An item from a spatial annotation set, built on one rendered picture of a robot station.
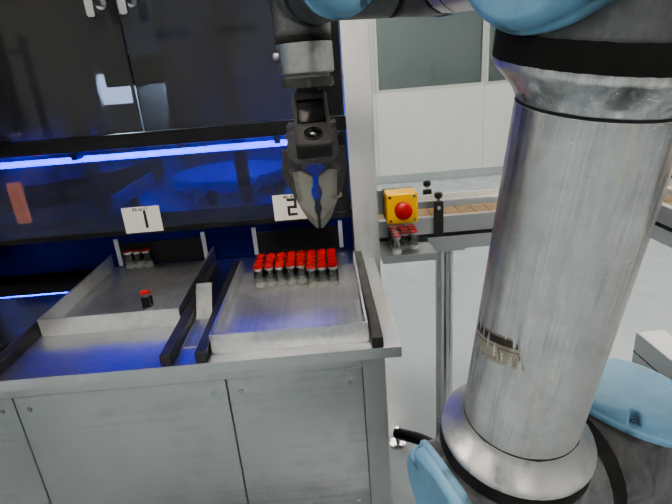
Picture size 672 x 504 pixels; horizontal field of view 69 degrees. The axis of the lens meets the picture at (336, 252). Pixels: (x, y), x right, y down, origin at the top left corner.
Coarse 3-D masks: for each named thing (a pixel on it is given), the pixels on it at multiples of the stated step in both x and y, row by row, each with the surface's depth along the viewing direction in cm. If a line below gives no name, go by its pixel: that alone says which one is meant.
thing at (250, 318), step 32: (256, 288) 104; (288, 288) 103; (320, 288) 101; (352, 288) 100; (224, 320) 90; (256, 320) 90; (288, 320) 89; (320, 320) 88; (352, 320) 87; (224, 352) 81
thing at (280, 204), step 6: (276, 198) 110; (282, 198) 110; (288, 198) 110; (276, 204) 111; (282, 204) 111; (288, 204) 111; (276, 210) 111; (282, 210) 111; (294, 210) 111; (300, 210) 111; (276, 216) 112; (282, 216) 112; (288, 216) 112; (294, 216) 112; (300, 216) 112
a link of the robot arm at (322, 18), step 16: (288, 0) 58; (304, 0) 53; (320, 0) 51; (336, 0) 50; (352, 0) 51; (368, 0) 52; (384, 0) 55; (304, 16) 58; (320, 16) 55; (336, 16) 53; (352, 16) 54; (368, 16) 57; (384, 16) 58
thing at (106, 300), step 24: (168, 264) 122; (192, 264) 120; (96, 288) 111; (120, 288) 110; (144, 288) 109; (168, 288) 108; (192, 288) 100; (48, 312) 93; (72, 312) 100; (96, 312) 99; (120, 312) 90; (144, 312) 90; (168, 312) 90
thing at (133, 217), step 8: (128, 208) 110; (136, 208) 110; (144, 208) 110; (152, 208) 110; (128, 216) 110; (136, 216) 110; (152, 216) 110; (160, 216) 111; (128, 224) 111; (136, 224) 111; (144, 224) 111; (152, 224) 111; (160, 224) 111; (128, 232) 112; (136, 232) 112
